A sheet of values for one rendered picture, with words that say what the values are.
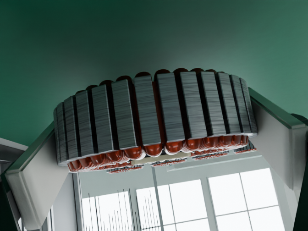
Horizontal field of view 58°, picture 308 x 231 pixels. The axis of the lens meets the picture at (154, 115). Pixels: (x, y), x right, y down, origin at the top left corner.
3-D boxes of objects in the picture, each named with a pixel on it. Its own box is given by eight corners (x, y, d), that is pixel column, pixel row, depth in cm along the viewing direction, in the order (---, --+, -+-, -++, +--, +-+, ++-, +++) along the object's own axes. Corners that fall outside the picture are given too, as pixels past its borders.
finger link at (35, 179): (41, 230, 12) (24, 233, 12) (77, 157, 19) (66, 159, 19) (20, 170, 11) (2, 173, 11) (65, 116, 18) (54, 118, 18)
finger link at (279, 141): (290, 127, 11) (309, 124, 11) (238, 88, 18) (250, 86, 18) (290, 192, 12) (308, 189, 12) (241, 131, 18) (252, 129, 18)
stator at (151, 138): (7, 87, 12) (12, 177, 11) (277, 42, 11) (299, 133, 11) (87, 126, 23) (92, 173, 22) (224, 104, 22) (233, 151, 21)
